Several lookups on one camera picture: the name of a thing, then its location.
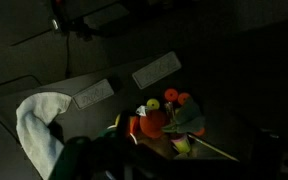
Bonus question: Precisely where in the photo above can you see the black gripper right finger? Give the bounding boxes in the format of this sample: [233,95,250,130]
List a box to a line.
[250,129,286,180]

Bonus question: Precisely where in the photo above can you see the yellow pink cylinder toy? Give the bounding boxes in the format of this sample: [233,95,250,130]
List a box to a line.
[170,133,193,155]

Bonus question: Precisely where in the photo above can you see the orange red ball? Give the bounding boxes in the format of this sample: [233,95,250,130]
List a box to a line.
[139,109,169,140]

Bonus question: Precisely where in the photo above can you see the small yellow round toy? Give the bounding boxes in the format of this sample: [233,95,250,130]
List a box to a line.
[146,98,161,111]

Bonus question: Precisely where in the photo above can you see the small orange disc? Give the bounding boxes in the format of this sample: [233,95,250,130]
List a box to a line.
[193,127,206,137]
[164,88,180,103]
[177,92,192,106]

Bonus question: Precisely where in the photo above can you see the white terry towel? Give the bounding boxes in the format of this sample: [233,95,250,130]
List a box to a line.
[15,91,73,180]

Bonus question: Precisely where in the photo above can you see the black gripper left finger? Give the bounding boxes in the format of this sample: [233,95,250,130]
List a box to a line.
[48,110,167,180]

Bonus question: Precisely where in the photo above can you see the green felt piece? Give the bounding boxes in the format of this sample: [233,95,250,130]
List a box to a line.
[161,96,207,135]

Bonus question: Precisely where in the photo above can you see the thin wooden stick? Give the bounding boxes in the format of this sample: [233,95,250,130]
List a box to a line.
[187,133,240,163]

